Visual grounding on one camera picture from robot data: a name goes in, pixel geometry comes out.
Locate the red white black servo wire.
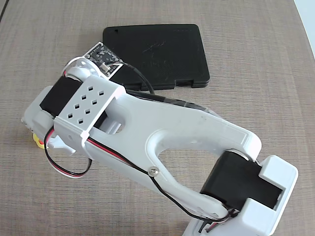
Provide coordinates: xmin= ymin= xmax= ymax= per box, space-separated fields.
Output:
xmin=44 ymin=127 xmax=241 ymax=232

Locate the black camera circuit board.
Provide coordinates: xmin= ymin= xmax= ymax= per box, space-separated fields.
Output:
xmin=84 ymin=41 xmax=124 ymax=80

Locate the yellow rubber duck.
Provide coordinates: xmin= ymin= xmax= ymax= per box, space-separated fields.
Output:
xmin=32 ymin=133 xmax=46 ymax=149

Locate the black plastic case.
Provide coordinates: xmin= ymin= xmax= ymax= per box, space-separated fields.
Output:
xmin=102 ymin=23 xmax=211 ymax=91

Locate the black camera cable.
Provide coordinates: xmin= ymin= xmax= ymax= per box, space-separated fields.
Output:
xmin=122 ymin=62 xmax=215 ymax=115

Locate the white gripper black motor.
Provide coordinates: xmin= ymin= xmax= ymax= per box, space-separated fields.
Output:
xmin=21 ymin=56 xmax=99 ymax=135

